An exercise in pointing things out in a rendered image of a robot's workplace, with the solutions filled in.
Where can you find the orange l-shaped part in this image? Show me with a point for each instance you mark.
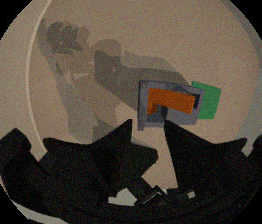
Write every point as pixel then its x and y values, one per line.
pixel 176 100

